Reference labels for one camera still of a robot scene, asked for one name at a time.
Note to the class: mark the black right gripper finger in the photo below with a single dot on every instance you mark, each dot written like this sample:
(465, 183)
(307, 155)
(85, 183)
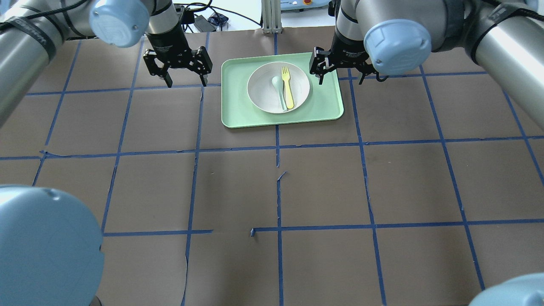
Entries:
(319, 64)
(366, 70)

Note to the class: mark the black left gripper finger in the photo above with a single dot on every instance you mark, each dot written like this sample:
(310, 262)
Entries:
(157, 67)
(202, 64)

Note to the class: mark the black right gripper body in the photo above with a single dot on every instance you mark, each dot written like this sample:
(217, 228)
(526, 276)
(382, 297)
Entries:
(349, 51)

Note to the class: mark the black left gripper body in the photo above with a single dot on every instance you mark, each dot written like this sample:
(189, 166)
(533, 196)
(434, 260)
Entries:
(169, 41)

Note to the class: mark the yellow plastic fork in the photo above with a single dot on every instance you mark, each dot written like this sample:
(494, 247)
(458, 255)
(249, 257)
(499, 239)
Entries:
(288, 95)

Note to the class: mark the white round plate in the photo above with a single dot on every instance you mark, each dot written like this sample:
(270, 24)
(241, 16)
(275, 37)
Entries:
(264, 96)

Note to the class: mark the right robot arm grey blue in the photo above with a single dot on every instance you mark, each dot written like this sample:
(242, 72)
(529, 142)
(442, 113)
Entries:
(387, 38)

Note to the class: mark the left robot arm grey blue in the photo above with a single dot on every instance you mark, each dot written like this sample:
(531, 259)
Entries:
(50, 240)

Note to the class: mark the mint green tray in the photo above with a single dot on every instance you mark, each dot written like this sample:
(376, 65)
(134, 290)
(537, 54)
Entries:
(237, 111)

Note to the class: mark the pale green plastic spoon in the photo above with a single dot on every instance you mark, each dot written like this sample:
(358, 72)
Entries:
(278, 85)

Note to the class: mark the aluminium frame post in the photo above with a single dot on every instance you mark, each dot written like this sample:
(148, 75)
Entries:
(271, 17)

